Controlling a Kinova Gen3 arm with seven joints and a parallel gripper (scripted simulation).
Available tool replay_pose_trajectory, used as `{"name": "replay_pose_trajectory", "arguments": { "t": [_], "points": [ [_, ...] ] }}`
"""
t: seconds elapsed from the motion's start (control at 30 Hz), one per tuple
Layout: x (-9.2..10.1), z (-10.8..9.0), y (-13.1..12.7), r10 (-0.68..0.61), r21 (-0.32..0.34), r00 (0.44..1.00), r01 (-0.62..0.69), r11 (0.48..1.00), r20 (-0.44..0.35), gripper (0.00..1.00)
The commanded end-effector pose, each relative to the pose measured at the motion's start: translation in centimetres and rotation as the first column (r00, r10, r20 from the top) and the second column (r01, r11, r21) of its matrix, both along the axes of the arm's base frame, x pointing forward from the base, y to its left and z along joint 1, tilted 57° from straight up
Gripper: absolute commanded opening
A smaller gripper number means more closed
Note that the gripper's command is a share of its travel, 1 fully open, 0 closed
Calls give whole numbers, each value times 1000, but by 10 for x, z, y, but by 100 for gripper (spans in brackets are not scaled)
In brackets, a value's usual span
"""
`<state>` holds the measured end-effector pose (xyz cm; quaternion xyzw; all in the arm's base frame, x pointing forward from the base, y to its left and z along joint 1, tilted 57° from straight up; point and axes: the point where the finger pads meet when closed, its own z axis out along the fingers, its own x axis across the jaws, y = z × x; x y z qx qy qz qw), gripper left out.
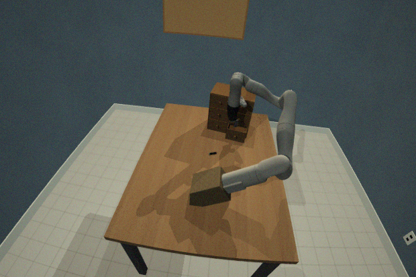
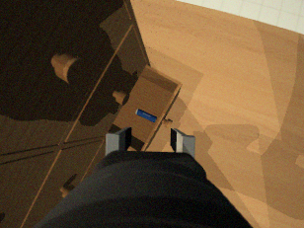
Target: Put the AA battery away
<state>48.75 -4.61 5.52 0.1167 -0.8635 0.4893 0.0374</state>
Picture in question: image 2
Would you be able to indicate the dark brown drawer front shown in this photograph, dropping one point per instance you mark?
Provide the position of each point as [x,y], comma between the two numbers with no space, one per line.
[18,182]
[153,93]
[67,169]
[101,153]
[111,91]
[42,46]

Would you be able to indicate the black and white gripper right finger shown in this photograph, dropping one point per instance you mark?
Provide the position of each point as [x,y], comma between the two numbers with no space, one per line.
[181,142]

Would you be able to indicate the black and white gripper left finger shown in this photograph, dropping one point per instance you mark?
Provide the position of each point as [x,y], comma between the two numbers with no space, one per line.
[119,140]

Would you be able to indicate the brown wooden chest of drawers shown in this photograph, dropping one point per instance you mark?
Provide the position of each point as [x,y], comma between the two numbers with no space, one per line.
[35,151]

